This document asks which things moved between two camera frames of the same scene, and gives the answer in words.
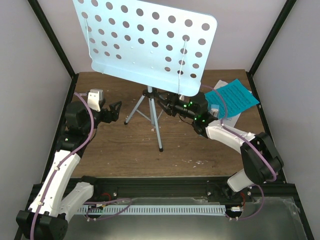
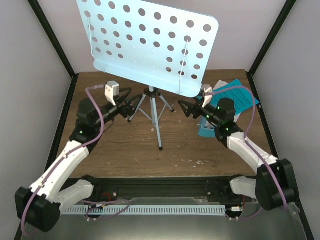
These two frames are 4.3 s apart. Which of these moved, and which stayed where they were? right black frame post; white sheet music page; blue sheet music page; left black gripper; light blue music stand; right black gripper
Moved: right black gripper; left black gripper
Stayed: white sheet music page; right black frame post; light blue music stand; blue sheet music page
